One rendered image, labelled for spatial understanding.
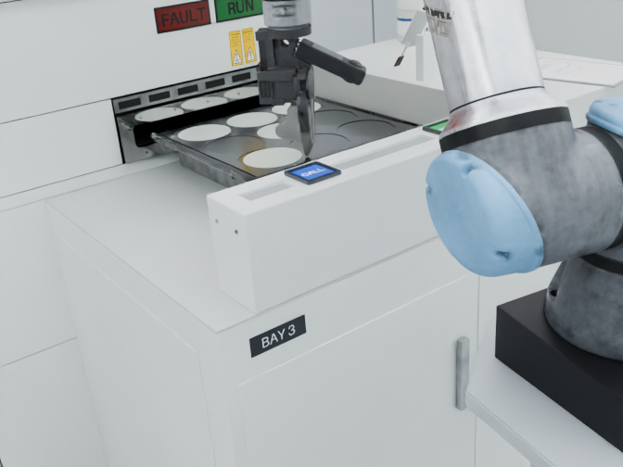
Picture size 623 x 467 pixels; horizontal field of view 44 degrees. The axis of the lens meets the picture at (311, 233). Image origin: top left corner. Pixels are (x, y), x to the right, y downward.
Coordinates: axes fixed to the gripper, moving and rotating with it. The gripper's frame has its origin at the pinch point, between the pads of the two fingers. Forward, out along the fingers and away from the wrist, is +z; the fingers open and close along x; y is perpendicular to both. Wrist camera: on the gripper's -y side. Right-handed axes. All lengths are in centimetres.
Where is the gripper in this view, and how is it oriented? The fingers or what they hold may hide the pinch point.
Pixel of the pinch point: (311, 147)
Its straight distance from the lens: 128.8
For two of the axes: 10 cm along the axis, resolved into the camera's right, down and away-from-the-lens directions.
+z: 0.7, 9.0, 4.2
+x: -1.3, 4.3, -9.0
